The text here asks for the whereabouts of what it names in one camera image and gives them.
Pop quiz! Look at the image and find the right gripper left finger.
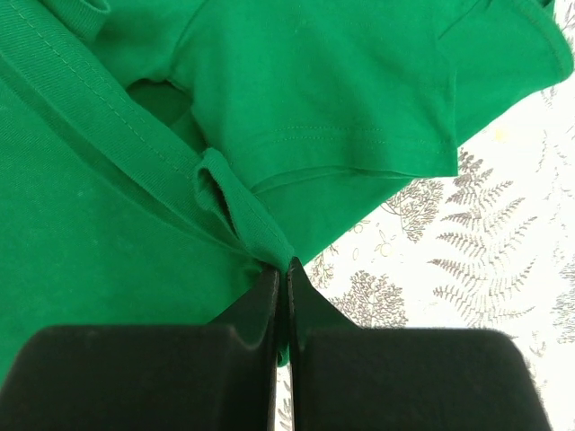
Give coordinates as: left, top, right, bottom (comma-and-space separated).
1, 268, 279, 430

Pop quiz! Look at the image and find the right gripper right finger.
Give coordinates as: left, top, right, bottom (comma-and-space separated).
287, 259, 550, 431

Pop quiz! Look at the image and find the green t shirt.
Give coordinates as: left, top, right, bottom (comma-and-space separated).
1, 1, 574, 373

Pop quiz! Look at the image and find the floral table mat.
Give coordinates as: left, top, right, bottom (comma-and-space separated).
278, 1, 574, 430

